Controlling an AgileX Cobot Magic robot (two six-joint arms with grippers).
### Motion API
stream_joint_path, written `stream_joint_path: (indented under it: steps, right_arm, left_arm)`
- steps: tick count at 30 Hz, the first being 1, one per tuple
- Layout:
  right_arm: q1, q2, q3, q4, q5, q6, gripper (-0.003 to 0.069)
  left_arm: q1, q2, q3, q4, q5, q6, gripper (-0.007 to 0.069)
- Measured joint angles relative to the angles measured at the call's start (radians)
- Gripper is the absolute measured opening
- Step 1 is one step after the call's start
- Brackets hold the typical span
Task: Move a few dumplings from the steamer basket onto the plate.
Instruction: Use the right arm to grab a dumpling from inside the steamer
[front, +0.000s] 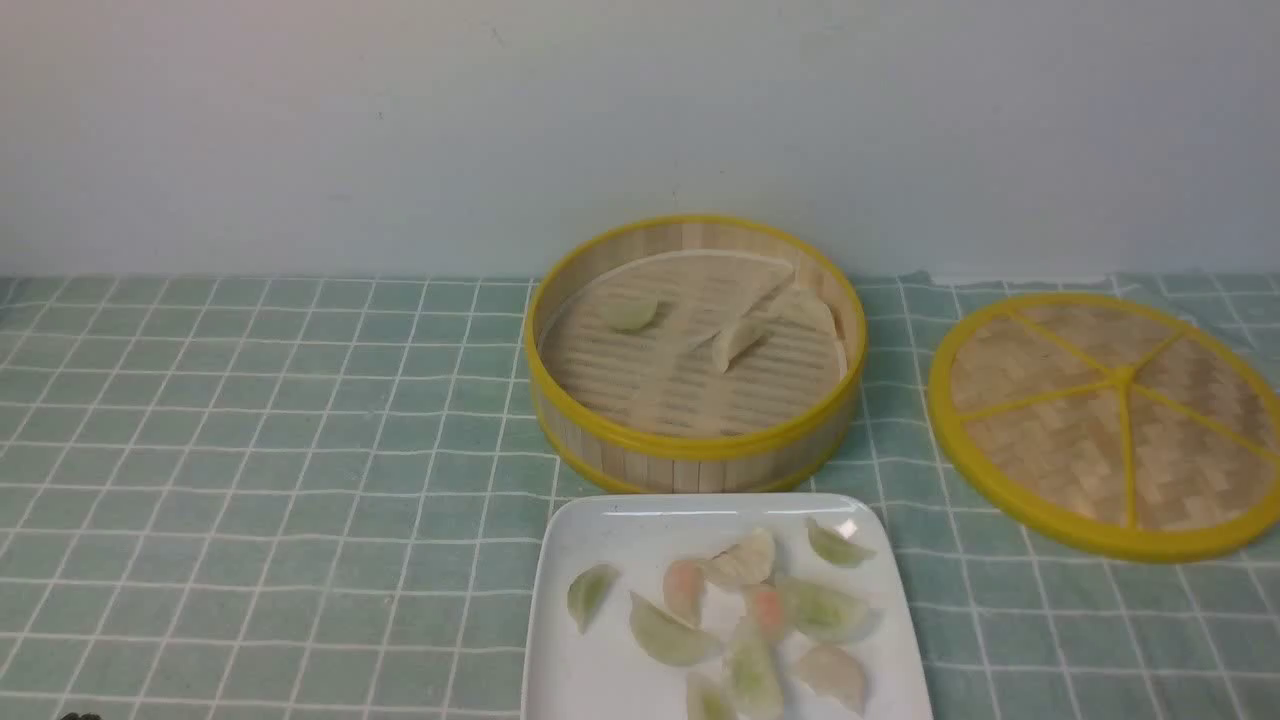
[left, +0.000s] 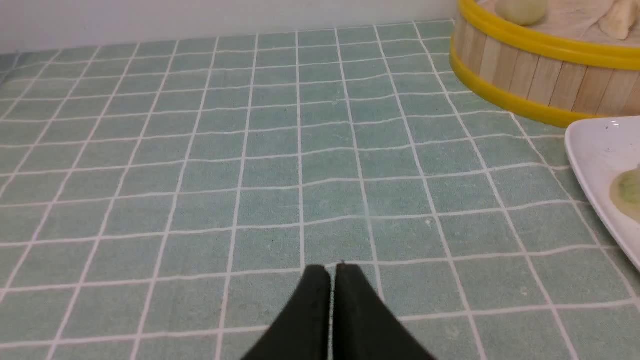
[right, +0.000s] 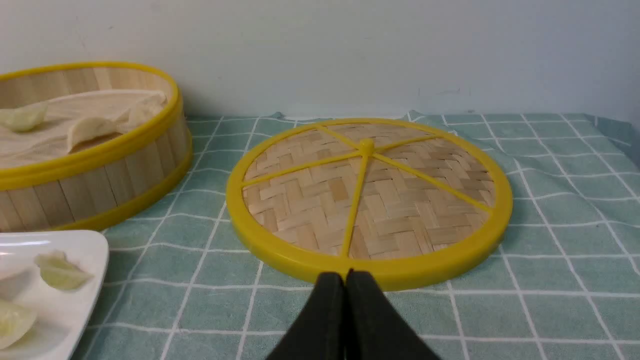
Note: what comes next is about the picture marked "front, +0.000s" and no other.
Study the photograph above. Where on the white dumpling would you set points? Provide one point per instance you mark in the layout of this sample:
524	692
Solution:
734	339

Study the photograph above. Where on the white pleated dumpling plate top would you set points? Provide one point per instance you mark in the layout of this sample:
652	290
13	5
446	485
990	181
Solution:
749	561

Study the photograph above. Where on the white square plate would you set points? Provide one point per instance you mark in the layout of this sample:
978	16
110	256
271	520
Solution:
603	674

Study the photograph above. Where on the green dumpling plate top right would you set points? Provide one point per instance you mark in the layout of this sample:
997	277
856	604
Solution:
835	549

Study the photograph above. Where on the large green dumpling plate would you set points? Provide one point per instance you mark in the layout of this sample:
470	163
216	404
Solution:
666	639

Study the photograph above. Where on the green dumpling plate bottom centre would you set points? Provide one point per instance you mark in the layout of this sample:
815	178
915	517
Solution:
750	674

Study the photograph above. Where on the green dumpling plate bottom edge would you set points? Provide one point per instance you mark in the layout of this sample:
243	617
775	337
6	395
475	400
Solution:
705	700

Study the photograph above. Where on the white dumpling plate bottom right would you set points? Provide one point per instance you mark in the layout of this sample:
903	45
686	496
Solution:
831	672

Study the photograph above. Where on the yellow rimmed bamboo steamer basket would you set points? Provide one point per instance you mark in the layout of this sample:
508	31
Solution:
646	412

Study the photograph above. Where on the green dumpling in steamer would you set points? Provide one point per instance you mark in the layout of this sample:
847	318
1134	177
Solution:
629	315

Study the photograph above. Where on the pink shrimp dumpling left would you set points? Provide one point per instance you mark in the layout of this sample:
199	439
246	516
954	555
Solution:
683	589

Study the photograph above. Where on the pink shrimp dumpling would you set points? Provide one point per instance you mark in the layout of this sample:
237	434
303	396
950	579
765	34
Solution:
766	607
683	589

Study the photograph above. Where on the pink shrimp dumpling centre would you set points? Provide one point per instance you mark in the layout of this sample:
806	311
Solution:
766	607

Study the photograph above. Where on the green checked tablecloth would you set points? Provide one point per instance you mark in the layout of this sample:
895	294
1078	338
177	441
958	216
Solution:
323	498

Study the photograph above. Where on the yellow rimmed bamboo steamer lid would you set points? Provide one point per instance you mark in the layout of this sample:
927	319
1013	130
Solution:
1109	426

